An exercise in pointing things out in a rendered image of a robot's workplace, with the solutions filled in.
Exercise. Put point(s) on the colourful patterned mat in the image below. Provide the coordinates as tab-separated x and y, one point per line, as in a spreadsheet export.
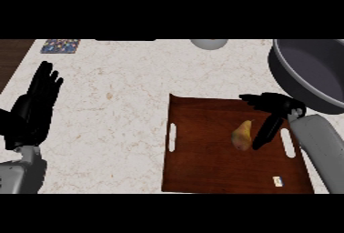
61	46

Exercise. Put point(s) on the dark grey pot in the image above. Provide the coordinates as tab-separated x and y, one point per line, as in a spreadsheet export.
313	75

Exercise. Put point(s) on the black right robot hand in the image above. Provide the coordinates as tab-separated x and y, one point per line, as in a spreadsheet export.
273	118

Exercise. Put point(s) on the brown wooden tray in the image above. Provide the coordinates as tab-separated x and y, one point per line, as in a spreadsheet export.
223	151

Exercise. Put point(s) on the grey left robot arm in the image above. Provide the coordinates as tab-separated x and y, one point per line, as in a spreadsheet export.
20	171

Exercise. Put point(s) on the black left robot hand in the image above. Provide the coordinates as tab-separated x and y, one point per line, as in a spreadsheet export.
31	112

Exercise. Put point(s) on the grey round bowl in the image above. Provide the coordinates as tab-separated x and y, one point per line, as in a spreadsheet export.
209	44

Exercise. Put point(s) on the yellow pear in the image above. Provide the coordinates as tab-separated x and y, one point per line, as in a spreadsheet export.
242	135

